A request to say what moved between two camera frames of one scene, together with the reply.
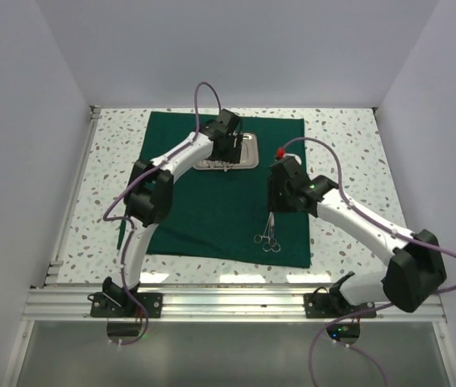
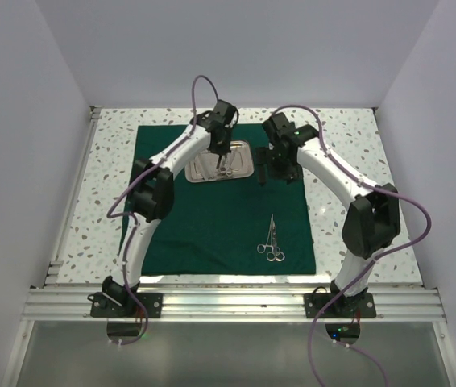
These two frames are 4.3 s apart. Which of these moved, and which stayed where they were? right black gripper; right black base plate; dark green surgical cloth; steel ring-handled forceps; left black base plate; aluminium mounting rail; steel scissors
Moved: dark green surgical cloth; right black gripper; steel ring-handled forceps; steel scissors
Stayed: right black base plate; left black base plate; aluminium mounting rail
